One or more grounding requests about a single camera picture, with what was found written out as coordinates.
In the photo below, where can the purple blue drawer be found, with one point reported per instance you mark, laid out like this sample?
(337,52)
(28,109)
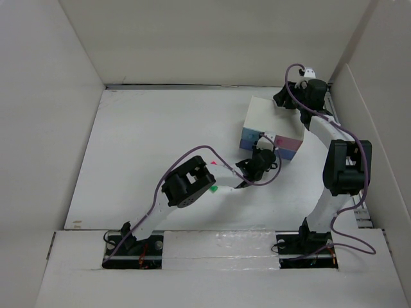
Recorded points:
(283,153)

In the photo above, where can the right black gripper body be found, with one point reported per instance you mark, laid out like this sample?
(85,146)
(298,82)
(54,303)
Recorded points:
(289,102)

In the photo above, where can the green highlighter marker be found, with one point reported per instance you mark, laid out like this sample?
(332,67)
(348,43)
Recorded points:
(213,189)

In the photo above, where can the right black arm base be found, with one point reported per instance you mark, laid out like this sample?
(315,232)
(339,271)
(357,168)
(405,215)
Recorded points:
(304,250)

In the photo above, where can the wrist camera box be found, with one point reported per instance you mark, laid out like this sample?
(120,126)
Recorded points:
(305,74)
(266,141)

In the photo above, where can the white drawer cabinet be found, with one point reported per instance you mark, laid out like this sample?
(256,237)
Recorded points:
(264,115)

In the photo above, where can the pink drawer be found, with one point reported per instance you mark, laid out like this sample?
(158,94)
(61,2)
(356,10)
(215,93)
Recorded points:
(287,143)

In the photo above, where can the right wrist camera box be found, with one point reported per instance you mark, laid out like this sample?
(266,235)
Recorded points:
(305,74)

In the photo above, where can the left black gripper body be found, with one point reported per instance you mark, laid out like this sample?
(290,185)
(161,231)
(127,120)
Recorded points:
(255,150)

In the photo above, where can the light blue drawer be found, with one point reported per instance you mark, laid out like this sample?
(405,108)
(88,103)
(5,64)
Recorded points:
(250,135)

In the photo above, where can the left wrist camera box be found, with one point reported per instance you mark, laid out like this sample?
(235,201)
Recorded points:
(266,141)

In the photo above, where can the right aluminium rail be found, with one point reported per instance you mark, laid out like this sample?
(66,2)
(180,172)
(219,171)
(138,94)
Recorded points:
(347,170)

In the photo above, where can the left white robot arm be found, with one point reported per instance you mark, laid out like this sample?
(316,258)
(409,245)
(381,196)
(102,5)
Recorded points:
(186,183)

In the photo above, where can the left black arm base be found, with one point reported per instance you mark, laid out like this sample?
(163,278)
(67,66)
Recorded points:
(132,254)

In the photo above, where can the aluminium rail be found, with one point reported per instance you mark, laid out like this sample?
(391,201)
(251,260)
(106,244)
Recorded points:
(114,86)
(347,170)

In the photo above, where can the back aluminium rail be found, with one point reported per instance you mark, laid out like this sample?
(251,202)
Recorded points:
(114,86)

